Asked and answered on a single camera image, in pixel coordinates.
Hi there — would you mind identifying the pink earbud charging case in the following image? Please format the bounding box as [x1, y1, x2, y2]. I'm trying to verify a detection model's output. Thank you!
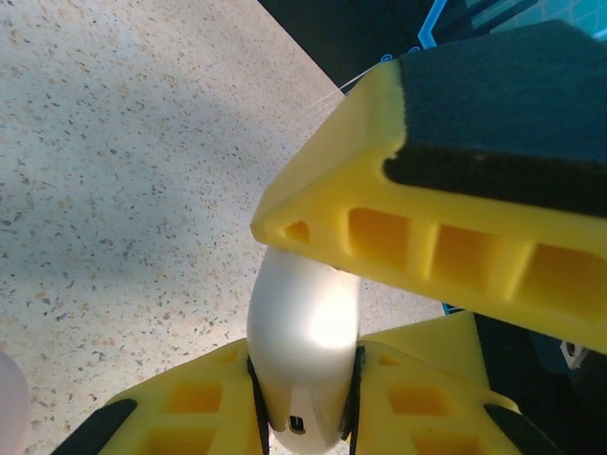
[0, 349, 32, 455]

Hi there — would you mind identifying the white earbud charging case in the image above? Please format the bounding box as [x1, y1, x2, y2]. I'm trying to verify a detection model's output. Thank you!
[246, 248, 361, 455]

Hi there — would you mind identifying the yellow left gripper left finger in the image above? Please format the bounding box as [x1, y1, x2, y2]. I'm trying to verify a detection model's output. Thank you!
[51, 338, 272, 455]

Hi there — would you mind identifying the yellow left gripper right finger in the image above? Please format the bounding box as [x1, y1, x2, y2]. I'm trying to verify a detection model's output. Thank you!
[348, 310, 565, 455]

